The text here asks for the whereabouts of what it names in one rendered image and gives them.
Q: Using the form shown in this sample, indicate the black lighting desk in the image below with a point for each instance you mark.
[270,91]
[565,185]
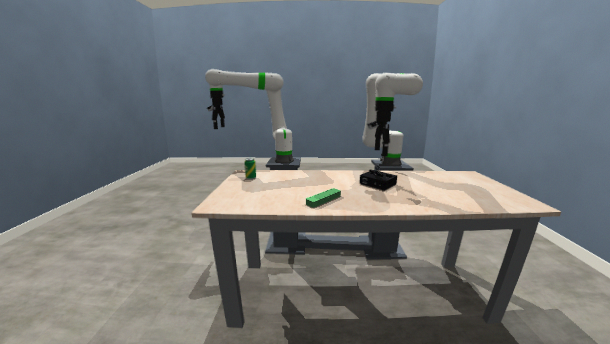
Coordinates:
[379,180]

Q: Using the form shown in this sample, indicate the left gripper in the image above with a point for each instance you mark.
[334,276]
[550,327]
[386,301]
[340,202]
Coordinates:
[383,118]

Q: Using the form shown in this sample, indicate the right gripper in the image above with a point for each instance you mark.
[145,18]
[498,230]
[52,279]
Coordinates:
[217,102]

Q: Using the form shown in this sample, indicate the green drink can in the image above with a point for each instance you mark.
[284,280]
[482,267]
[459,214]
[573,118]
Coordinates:
[250,168]

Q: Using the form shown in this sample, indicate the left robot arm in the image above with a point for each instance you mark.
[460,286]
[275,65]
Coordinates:
[382,88]

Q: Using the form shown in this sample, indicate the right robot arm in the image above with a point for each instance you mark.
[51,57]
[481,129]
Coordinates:
[265,81]

